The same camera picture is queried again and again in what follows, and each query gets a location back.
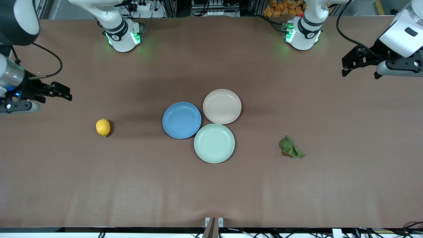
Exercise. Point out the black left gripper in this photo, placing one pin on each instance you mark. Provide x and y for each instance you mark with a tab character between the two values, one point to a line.
377	54

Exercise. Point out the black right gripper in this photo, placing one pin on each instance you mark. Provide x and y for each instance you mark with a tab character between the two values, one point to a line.
30	88

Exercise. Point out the yellow lemon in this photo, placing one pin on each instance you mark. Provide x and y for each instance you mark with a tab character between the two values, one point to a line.
103	127

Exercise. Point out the green lettuce leaf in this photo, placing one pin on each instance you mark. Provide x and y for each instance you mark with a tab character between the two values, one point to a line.
289	147

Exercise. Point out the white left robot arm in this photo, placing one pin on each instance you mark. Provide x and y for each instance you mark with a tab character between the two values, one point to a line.
305	33

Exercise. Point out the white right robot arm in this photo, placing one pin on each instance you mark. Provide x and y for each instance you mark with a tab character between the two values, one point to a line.
119	33

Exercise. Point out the small base controller board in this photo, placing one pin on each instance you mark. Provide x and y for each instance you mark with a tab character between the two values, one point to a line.
287	27
142	31

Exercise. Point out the brown table cover mat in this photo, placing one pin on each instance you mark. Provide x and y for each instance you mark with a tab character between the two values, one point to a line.
99	181

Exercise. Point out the bag of orange fruits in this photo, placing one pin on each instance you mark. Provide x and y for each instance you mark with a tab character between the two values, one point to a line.
277	8

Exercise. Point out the white power strip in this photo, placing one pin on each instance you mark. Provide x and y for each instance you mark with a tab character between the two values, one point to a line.
143	7

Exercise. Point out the blue plate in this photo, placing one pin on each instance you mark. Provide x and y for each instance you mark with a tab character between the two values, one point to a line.
181	120

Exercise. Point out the beige plate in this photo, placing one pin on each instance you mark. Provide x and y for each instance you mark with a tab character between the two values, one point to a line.
222	106

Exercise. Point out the white background equipment box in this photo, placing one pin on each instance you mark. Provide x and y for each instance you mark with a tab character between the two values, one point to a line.
214	13

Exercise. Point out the mint green plate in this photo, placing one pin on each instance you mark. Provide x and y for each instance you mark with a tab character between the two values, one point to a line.
214	143

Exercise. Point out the black right camera mount bracket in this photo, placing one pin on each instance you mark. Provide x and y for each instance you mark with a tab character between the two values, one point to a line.
19	104

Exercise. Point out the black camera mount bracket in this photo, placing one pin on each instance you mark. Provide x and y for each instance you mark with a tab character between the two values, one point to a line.
400	62
19	104

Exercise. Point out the black left camera mount bracket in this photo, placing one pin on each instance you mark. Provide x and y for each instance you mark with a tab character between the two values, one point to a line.
400	62

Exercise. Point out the aluminium frame profile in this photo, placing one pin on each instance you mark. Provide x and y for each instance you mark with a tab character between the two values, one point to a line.
43	8

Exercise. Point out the small metal bracket plate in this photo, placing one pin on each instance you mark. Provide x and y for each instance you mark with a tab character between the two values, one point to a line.
220	222

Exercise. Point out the brown camera stand pole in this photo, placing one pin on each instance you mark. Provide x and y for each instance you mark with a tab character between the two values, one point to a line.
211	231

